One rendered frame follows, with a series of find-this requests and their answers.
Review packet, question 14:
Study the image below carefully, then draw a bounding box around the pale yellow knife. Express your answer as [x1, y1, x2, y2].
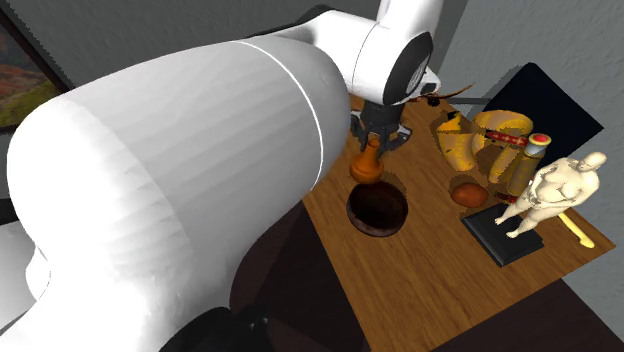
[557, 212, 596, 250]

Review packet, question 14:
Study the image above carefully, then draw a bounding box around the cream human figure on black base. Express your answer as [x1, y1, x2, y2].
[460, 150, 609, 268]

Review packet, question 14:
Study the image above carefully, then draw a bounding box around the brown thin curved tool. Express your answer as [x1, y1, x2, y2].
[409, 82, 477, 108]

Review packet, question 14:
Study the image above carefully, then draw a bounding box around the orange vase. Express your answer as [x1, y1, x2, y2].
[348, 136, 385, 185]

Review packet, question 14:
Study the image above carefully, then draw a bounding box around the yellow bottle with red cap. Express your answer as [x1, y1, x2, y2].
[493, 132, 553, 204]

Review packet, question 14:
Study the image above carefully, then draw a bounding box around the window with landscape view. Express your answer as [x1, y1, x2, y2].
[0, 8, 75, 134]

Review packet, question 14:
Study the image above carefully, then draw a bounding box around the dark brown bowl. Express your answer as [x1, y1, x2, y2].
[345, 181, 410, 239]

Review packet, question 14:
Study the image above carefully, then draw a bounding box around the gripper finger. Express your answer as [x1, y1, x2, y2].
[349, 110, 374, 153]
[378, 123, 414, 156]

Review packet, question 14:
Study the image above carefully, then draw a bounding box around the brown round fruit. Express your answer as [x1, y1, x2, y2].
[450, 182, 490, 209]

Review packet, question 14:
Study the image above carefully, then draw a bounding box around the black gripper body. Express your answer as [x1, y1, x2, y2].
[358, 99, 406, 136]

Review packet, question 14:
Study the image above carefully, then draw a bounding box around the yellow curved shell with red band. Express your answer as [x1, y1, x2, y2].
[435, 109, 535, 185]

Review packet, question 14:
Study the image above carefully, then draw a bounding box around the wooden table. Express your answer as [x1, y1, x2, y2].
[301, 94, 617, 352]

